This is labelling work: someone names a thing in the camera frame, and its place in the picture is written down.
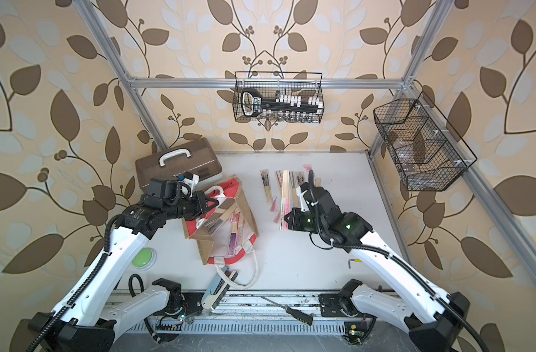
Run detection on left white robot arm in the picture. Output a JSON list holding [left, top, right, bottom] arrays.
[[28, 176, 219, 351]]

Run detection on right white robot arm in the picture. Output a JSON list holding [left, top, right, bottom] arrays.
[[284, 171, 489, 351]]

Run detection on folding fans in bag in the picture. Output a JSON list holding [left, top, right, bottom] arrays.
[[202, 202, 245, 258]]

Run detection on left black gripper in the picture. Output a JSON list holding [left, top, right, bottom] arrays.
[[161, 190, 218, 221]]

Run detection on folding fan black print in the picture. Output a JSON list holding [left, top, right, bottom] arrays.
[[260, 169, 278, 213]]

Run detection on back black wire basket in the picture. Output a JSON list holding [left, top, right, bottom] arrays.
[[232, 70, 325, 124]]

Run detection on black socket set holder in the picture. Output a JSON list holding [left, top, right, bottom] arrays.
[[237, 88, 325, 118]]

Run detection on green round button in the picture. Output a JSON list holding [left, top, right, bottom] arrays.
[[131, 247, 157, 271]]

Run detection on folding fan plain wood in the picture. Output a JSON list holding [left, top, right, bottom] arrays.
[[275, 170, 283, 190]]

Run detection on black wire basket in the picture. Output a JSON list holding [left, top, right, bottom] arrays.
[[232, 70, 325, 124], [373, 92, 478, 192]]

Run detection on black handled screwdriver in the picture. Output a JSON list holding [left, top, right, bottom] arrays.
[[262, 296, 313, 326]]

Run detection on right black wire basket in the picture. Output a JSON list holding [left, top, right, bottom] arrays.
[[373, 92, 478, 192]]

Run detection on yellow hex key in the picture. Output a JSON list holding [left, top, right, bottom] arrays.
[[348, 258, 363, 268]]

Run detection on brown toolbox with white handle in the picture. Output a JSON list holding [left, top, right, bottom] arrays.
[[135, 137, 223, 191]]

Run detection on grey stapler tool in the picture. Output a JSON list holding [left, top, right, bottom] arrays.
[[201, 274, 231, 312]]

